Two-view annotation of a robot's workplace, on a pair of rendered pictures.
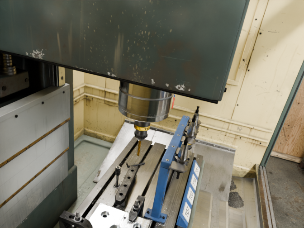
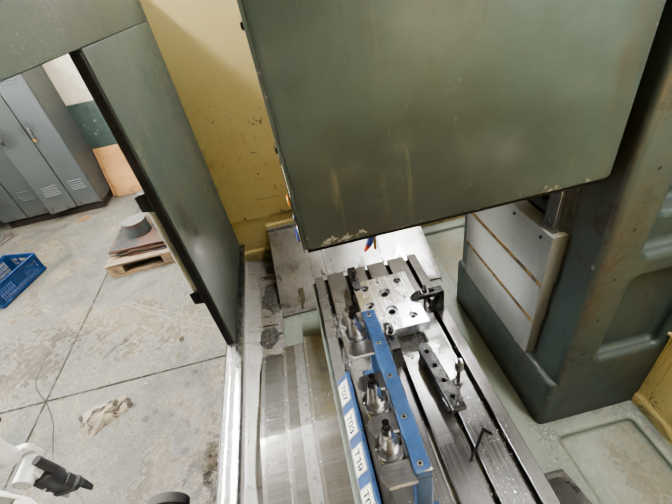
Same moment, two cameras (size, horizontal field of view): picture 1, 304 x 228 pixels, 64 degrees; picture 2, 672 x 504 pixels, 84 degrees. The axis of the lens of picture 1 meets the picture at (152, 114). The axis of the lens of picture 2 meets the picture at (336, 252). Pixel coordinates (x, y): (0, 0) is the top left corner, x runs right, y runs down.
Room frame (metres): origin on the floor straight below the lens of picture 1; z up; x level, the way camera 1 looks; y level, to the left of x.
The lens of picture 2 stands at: (1.51, -0.37, 2.07)
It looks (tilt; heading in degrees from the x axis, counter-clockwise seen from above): 38 degrees down; 163
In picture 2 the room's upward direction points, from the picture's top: 12 degrees counter-clockwise
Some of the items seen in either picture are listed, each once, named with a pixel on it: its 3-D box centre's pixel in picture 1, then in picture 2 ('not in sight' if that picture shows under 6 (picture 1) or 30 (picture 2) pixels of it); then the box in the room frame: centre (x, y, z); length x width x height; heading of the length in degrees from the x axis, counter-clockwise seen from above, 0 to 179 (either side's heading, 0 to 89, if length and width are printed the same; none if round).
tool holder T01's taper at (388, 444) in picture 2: (195, 118); (387, 438); (1.16, -0.23, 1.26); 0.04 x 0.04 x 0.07
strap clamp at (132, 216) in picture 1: (135, 211); (391, 340); (0.74, 0.01, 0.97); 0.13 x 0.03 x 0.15; 166
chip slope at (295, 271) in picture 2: not in sight; (353, 261); (0.01, 0.18, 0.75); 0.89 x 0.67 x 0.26; 76
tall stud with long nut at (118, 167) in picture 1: (117, 176); (458, 371); (0.96, 0.13, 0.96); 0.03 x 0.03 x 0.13
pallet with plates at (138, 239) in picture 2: not in sight; (171, 226); (-2.26, -0.91, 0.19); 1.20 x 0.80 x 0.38; 77
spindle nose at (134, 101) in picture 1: (146, 92); not in sight; (0.66, 0.03, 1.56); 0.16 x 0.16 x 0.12
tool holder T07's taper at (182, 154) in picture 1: (183, 150); (354, 324); (0.84, -0.15, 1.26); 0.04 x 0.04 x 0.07
